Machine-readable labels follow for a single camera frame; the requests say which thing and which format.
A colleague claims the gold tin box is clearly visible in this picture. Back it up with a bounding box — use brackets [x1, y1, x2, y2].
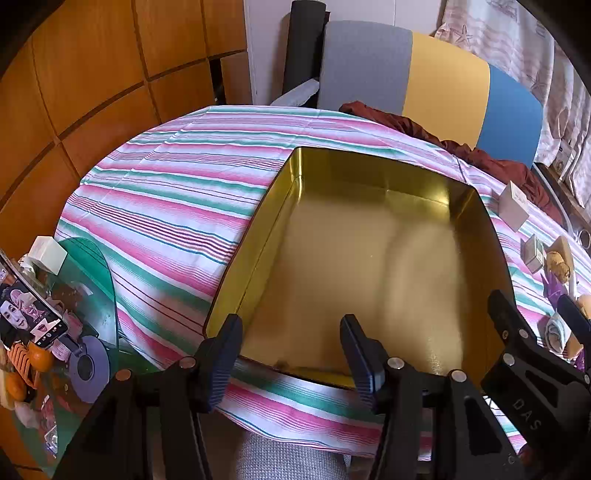
[203, 147, 515, 391]

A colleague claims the smartphone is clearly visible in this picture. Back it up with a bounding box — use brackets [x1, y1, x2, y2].
[0, 249, 70, 349]

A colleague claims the black rolled mat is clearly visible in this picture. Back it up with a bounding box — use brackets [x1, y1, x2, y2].
[283, 0, 329, 95]

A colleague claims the white cube box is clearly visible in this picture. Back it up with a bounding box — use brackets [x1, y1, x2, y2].
[28, 235, 68, 273]

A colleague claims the small green white box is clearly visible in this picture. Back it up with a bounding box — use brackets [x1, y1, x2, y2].
[520, 234, 548, 274]

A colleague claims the orange fruit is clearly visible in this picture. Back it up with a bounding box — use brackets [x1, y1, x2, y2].
[28, 344, 55, 372]
[4, 371, 27, 400]

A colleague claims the pale patterned curtain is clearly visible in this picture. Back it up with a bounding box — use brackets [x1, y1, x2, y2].
[431, 0, 591, 204]

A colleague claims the green glass side table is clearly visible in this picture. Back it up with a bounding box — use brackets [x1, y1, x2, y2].
[9, 237, 153, 472]

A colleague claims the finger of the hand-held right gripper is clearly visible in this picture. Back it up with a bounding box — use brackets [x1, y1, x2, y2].
[557, 294, 591, 370]
[488, 290, 540, 356]

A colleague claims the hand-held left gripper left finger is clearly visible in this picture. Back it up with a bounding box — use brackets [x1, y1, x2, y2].
[54, 314, 244, 480]

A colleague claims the grey phone stand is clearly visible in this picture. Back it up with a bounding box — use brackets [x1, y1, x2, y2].
[58, 333, 112, 402]

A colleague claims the brown red cloth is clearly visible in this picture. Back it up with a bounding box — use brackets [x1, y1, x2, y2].
[339, 100, 552, 215]

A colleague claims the wooden wardrobe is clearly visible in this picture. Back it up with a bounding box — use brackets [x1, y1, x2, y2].
[0, 0, 252, 296]

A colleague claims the purple snack packet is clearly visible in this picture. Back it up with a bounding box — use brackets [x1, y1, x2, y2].
[542, 272, 575, 301]

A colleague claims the orange hair clip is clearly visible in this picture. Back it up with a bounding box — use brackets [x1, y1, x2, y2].
[9, 344, 40, 388]

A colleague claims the pink green striped tablecloth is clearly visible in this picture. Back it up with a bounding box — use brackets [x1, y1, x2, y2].
[54, 105, 591, 457]

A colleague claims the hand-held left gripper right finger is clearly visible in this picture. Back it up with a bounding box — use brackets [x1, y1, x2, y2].
[340, 314, 527, 480]

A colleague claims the large cream carton box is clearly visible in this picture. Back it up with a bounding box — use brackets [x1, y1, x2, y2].
[498, 181, 531, 232]

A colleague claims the grey yellow blue chair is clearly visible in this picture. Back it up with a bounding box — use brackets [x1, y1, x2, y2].
[270, 20, 544, 169]

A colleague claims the wooden side shelf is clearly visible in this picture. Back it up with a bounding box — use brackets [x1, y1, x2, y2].
[533, 161, 591, 250]

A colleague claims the white box on shelf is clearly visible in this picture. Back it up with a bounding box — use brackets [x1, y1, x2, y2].
[554, 141, 578, 181]

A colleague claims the grey knitted fabric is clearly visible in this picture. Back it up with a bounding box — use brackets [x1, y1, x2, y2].
[235, 429, 352, 480]

